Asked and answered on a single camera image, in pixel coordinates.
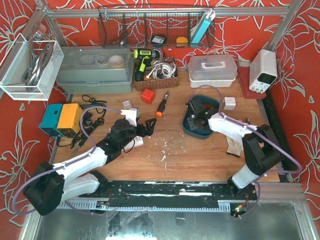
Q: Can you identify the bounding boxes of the large red spring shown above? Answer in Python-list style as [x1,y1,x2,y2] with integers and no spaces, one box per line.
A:
[203,103,213,110]

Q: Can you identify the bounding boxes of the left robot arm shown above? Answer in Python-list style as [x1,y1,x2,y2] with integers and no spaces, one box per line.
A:
[22,118,157,216]

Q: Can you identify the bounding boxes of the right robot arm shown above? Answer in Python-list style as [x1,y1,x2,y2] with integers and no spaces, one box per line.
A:
[186,97,283,196]

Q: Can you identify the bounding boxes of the orange black screwdriver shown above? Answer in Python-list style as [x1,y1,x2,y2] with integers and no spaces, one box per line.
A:
[156,91,169,117]

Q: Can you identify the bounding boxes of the teal plastic tray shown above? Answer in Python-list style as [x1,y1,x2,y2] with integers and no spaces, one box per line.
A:
[182,94,220,140]

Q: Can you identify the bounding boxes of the red cube block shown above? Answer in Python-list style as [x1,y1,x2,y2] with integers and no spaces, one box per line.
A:
[141,88,156,105]

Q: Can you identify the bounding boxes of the white cube power adapter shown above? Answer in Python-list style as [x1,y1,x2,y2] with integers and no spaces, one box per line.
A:
[223,96,237,111]

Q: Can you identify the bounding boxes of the wicker basket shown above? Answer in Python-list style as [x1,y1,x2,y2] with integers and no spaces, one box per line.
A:
[133,57,179,91]

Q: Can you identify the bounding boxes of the white work glove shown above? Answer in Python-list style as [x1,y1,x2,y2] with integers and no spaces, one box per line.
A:
[226,136,244,158]

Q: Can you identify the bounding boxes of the white translucent storage box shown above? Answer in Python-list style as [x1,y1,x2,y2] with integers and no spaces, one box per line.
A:
[188,54,238,88]

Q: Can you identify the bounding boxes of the white bench power supply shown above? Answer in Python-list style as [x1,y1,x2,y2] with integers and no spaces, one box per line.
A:
[249,49,278,94]

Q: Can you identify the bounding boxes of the yellow tape measure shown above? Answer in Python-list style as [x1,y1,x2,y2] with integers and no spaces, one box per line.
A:
[176,36,189,48]

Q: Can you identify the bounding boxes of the yellow teal device box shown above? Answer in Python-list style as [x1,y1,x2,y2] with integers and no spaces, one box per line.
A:
[38,103,84,138]

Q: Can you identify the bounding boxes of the black tape measure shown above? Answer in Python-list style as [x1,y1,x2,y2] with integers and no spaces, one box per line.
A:
[150,34,167,48]

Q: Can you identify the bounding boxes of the grey plastic storage box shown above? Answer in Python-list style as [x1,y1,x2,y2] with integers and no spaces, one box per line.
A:
[56,46,134,95]

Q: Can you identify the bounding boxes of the teal white book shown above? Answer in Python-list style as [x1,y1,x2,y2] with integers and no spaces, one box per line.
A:
[190,8,216,48]

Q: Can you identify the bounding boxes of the clear acrylic bin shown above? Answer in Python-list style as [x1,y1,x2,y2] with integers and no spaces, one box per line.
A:
[0,34,64,101]

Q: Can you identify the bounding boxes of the white peg base plate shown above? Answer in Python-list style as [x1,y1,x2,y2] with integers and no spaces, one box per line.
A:
[124,136,144,152]

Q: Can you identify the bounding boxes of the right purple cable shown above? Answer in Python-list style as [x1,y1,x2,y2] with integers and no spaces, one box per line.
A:
[191,85,303,221]

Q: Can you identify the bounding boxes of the purple cable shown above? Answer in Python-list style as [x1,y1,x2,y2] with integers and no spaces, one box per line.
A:
[11,105,123,216]
[191,85,303,221]

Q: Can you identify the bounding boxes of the black cable bundle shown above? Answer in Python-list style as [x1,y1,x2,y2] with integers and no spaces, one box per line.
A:
[56,94,108,156]

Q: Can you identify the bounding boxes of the white coiled cable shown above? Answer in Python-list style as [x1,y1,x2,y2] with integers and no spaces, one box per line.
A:
[147,62,177,80]

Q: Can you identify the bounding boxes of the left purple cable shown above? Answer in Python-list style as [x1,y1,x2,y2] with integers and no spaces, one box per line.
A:
[11,105,123,216]

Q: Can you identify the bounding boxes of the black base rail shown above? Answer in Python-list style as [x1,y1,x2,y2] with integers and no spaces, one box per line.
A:
[80,180,257,209]

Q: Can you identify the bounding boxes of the green black cordless drill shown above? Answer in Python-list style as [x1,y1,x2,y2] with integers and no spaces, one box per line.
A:
[133,48,160,82]

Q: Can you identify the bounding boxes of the black wire hanging basket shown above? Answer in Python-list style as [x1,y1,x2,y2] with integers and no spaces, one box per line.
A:
[97,5,216,50]

